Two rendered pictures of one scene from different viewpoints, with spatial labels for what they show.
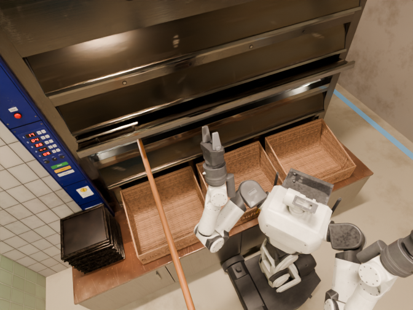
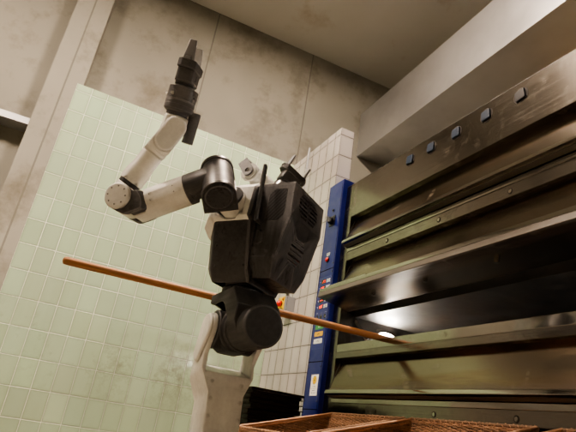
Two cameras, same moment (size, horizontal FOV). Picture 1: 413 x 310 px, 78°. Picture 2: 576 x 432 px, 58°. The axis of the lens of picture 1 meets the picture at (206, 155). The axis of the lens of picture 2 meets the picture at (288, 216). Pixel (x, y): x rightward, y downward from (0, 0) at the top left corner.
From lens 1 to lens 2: 254 cm
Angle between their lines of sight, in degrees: 103
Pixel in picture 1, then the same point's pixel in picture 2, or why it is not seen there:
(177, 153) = (402, 378)
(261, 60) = (531, 212)
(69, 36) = (374, 199)
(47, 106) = (343, 259)
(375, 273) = not seen: hidden behind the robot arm
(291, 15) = (565, 135)
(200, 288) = not seen: outside the picture
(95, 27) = (387, 190)
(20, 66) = (347, 223)
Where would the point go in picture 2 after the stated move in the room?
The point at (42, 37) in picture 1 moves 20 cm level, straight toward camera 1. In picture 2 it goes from (363, 201) to (337, 187)
